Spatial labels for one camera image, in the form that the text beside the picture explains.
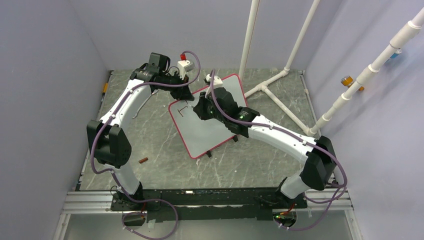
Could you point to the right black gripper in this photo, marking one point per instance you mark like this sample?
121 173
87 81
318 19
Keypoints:
200 108

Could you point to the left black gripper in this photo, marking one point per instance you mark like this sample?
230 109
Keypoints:
183 93

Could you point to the red-framed whiteboard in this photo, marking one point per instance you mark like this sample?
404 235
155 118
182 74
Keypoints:
199 137

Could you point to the brown marker cap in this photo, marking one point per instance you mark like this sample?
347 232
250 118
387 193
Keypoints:
141 161

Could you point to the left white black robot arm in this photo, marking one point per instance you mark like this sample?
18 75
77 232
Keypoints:
109 147

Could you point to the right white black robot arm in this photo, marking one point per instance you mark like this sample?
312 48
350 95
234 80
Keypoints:
316 155

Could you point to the silver wrench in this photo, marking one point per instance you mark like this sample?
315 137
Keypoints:
140 106

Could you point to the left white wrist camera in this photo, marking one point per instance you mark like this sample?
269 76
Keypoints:
184 66

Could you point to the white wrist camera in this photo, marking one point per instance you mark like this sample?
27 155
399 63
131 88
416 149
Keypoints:
184 66
214 82

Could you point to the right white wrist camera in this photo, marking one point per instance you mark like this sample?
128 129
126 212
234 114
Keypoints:
214 82

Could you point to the orange-handled tool at edge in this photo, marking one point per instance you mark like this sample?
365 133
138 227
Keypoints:
104 90

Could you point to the orange wall knob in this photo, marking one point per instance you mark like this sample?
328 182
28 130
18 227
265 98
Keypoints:
347 81

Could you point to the blue wall clip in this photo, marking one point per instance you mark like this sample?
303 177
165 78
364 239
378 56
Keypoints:
396 53

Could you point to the white PVC pipe frame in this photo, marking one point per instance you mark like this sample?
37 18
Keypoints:
405 34

